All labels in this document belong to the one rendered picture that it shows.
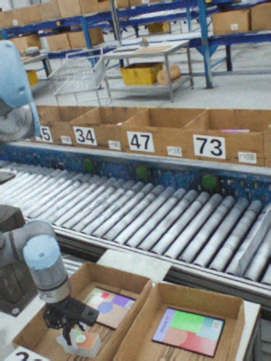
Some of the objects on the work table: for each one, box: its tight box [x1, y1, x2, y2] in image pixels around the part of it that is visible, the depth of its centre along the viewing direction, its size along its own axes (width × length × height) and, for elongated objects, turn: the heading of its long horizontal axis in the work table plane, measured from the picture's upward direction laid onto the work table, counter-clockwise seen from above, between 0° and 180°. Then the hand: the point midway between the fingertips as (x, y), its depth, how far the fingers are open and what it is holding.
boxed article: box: [62, 329, 101, 359], centre depth 115 cm, size 6×10×5 cm, turn 90°
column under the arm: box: [0, 204, 40, 318], centre depth 142 cm, size 26×26×33 cm
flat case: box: [82, 287, 136, 330], centre depth 129 cm, size 14×19×2 cm
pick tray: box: [112, 282, 245, 361], centre depth 104 cm, size 28×38×10 cm
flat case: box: [152, 306, 226, 359], centre depth 114 cm, size 14×19×2 cm
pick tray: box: [12, 261, 153, 361], centre depth 120 cm, size 28×38×10 cm
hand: (81, 341), depth 114 cm, fingers closed on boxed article, 6 cm apart
